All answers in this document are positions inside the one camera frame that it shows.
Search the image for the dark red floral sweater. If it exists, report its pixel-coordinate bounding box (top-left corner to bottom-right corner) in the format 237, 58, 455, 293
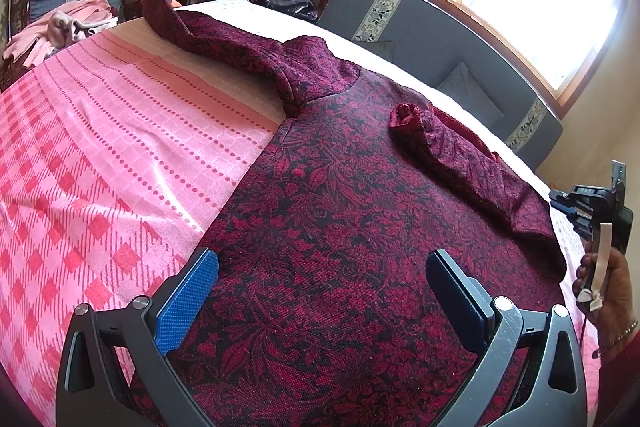
143, 0, 566, 426

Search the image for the pile of pink clothes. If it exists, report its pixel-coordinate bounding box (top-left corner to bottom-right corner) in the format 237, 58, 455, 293
2, 0, 118, 69

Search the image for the person's right hand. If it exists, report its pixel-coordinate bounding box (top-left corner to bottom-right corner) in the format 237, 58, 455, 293
579, 248, 639, 363

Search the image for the grey square pillow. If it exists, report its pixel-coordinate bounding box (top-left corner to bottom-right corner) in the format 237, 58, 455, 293
436, 62, 503, 128

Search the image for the grey upholstered headboard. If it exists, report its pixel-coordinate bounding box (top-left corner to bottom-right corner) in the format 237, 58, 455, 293
318, 0, 562, 169

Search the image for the pink checked bed cover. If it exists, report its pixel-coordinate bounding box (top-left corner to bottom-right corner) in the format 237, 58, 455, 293
1, 1, 579, 426

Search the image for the white fabric strap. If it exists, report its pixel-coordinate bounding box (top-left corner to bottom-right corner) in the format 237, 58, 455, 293
575, 222, 613, 313

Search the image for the beaded wrist bracelet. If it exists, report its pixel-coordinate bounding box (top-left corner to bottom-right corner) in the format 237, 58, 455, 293
591, 319, 640, 360

